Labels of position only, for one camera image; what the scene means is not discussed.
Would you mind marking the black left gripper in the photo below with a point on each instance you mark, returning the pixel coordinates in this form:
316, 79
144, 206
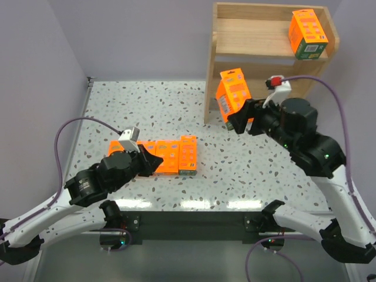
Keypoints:
144, 164

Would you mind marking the orange sponge box wide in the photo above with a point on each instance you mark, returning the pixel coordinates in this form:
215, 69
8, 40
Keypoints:
168, 150
115, 146

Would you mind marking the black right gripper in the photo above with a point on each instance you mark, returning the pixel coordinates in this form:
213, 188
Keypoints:
252, 116

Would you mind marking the orange sponge box narrow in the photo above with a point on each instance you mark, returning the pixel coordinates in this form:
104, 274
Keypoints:
231, 93
188, 156

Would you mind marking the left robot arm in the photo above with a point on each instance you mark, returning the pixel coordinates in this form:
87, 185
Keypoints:
82, 206

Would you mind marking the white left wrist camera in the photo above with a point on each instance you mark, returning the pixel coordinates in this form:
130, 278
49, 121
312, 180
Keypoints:
128, 139

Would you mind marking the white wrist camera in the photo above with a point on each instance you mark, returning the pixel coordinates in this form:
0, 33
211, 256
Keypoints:
278, 90
128, 139

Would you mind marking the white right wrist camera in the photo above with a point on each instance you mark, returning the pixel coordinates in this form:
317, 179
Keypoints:
278, 90

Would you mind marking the wooden shelf unit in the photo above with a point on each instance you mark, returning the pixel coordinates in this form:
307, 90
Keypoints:
249, 43

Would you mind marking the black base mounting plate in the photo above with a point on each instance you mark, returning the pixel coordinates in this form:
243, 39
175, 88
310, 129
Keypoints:
247, 227

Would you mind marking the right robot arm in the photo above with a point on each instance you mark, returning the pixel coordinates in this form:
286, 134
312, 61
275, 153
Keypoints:
347, 237

